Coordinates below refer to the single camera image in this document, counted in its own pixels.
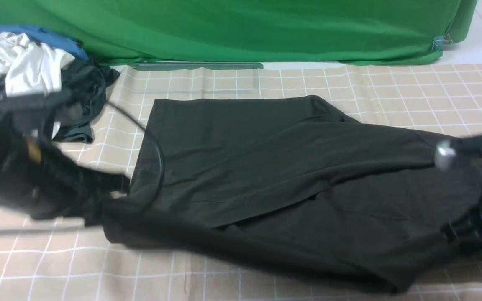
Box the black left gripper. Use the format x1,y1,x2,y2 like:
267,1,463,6
0,90,130,220

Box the dark gray long-sleeve top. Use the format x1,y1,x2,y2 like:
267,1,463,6
103,96,482,293

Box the white crumpled garment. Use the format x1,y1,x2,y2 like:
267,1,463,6
0,32,75,96

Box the beige checkered table mat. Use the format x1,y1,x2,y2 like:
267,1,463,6
0,64,482,301

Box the dark teal crumpled garment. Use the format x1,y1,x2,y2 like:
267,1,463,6
54,58,121,144

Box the blue crumpled garment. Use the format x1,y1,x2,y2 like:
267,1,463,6
0,24,90,61

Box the blue binder clip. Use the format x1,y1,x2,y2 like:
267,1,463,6
431,34,453,52

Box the green backdrop cloth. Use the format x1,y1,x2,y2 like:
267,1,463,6
0,0,477,66

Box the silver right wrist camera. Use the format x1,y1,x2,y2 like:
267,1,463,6
434,140,456,171

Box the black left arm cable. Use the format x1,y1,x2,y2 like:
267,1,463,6
105,100,165,209

